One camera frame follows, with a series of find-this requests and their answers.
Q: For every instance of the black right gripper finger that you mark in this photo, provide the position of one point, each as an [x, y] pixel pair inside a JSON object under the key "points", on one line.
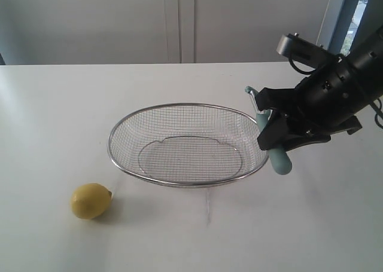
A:
{"points": [[273, 130], [278, 100]]}

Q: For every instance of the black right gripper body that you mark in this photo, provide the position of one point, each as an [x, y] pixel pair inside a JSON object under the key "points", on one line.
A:
{"points": [[324, 104]]}

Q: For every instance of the teal handled peeler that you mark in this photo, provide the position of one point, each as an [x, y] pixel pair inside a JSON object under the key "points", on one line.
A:
{"points": [[279, 159]]}

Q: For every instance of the yellow lemon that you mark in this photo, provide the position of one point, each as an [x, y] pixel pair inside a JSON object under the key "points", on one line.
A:
{"points": [[90, 201]]}

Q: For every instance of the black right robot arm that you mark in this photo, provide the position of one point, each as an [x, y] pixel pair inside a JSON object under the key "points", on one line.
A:
{"points": [[369, 53]]}

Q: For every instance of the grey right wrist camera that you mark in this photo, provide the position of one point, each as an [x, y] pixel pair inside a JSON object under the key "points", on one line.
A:
{"points": [[297, 49]]}

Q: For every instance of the oval wire mesh basket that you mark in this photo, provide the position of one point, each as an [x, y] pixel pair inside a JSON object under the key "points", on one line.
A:
{"points": [[187, 145]]}

